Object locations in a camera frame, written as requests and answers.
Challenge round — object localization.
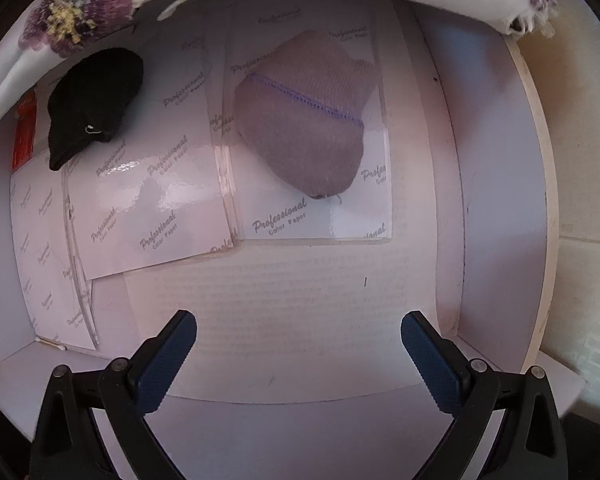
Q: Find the lilac knitted garment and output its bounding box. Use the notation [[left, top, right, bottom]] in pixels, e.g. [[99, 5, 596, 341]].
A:
[[234, 30, 376, 200]]

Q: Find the white drawer grey front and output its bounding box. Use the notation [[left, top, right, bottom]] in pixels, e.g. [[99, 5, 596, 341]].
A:
[[0, 0, 588, 480]]

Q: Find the red packet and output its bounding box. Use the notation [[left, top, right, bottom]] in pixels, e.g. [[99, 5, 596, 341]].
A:
[[11, 97, 37, 171]]

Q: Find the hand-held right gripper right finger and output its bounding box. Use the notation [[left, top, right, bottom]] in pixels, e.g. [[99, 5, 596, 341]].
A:
[[400, 310, 570, 480]]

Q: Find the black knitted garment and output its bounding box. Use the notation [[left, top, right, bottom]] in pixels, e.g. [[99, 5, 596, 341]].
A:
[[47, 47, 145, 172]]

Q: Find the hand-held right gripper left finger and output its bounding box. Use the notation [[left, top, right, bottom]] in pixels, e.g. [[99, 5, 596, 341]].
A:
[[27, 310, 198, 480]]

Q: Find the white floral embroidered cloth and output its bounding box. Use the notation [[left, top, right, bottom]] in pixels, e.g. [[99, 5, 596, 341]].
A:
[[0, 0, 563, 136]]

